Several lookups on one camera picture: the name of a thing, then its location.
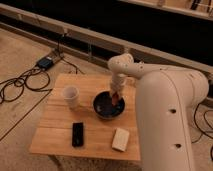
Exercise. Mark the wooden folding table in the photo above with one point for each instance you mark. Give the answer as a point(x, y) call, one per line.
point(53, 135)

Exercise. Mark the white rectangular block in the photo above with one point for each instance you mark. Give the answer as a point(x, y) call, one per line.
point(120, 139)

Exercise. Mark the black power adapter box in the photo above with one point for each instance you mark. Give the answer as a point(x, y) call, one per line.
point(45, 63)

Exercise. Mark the red pepper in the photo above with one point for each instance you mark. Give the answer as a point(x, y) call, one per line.
point(115, 99)

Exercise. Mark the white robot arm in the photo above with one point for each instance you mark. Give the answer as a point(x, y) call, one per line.
point(163, 95)

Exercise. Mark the white plastic cup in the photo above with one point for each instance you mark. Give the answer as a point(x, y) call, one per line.
point(71, 95)

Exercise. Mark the dark ceramic bowl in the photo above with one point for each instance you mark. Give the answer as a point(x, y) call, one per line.
point(104, 108)

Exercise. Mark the black rectangular device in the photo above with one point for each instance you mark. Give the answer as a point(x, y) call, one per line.
point(78, 134)

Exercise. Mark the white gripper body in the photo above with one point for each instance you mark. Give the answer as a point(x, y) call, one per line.
point(117, 84)

